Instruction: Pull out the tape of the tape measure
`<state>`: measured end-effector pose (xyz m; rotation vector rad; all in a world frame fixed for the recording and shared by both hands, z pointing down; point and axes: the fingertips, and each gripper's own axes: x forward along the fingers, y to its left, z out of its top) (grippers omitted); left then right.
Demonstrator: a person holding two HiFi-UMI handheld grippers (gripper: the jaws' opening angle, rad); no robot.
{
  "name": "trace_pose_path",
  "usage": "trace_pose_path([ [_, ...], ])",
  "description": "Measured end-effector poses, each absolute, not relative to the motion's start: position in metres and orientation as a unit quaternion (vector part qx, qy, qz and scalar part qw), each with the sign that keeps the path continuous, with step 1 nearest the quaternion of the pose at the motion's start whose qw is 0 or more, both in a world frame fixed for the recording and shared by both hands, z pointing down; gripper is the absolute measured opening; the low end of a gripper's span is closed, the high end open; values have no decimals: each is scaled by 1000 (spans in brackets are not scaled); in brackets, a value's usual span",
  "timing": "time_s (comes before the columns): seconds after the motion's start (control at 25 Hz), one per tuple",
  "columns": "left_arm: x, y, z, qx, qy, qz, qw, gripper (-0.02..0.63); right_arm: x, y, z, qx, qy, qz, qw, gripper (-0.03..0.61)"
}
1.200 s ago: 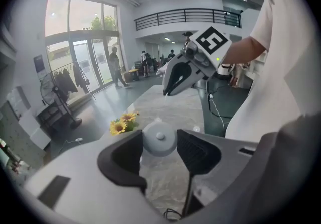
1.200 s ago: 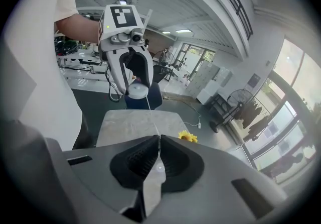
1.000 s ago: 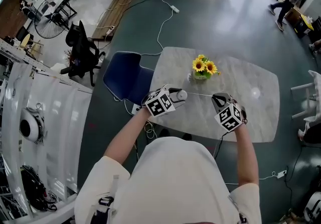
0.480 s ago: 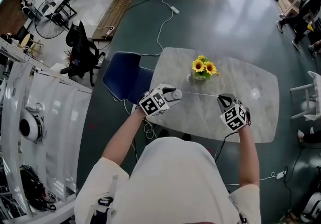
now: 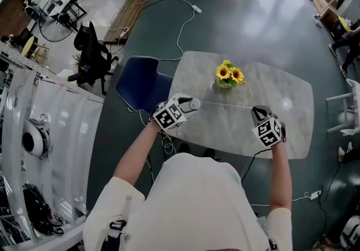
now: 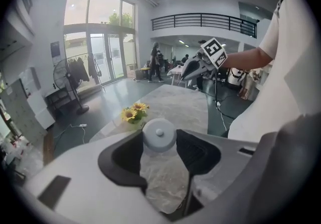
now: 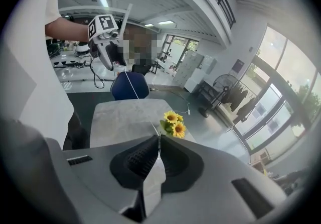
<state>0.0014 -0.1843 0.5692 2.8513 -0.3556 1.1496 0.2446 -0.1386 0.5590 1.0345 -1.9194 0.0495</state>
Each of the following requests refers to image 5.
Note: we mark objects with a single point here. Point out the white round tape measure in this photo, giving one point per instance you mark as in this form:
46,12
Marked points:
194,104

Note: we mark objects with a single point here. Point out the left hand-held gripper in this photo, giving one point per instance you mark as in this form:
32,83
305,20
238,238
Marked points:
168,114

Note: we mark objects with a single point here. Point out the white power strip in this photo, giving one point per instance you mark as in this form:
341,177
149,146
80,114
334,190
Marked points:
196,9
124,32

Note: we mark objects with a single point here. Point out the potted yellow sunflowers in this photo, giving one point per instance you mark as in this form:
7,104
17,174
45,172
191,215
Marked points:
229,75

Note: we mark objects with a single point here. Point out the black office chair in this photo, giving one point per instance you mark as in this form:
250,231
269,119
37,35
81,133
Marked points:
90,58

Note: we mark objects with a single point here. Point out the person's black shoe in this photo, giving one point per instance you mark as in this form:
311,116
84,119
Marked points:
184,148
209,153

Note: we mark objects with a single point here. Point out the person's right black shoe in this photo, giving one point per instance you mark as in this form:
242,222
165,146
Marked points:
209,153

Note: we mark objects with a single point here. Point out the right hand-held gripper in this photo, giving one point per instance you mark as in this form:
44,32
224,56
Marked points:
268,133

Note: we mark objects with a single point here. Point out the white metal shelf rack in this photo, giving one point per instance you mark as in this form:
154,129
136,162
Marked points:
70,137

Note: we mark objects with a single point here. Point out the white side chair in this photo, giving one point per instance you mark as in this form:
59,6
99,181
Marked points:
353,98

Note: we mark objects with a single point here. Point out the person's white shirt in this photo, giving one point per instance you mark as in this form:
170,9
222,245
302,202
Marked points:
194,205

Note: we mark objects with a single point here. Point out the wooden platform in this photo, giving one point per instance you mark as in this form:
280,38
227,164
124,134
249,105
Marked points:
132,10

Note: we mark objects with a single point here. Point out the person's left black shoe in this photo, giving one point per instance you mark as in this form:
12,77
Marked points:
184,148

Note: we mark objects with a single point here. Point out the person's right forearm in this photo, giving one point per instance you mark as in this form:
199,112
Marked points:
281,176

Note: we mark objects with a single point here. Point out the cardboard box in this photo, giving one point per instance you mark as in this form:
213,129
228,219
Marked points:
326,8

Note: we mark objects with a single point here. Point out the blue upholstered chair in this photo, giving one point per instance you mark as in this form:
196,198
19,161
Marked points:
140,84

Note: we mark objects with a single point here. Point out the white round robot head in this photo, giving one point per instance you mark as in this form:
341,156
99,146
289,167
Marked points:
351,231
35,138

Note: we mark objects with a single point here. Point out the person's left forearm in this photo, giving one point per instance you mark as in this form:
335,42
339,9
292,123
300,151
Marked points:
137,154

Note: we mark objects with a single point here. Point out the black bin yellow lid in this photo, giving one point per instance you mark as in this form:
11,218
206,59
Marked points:
340,29

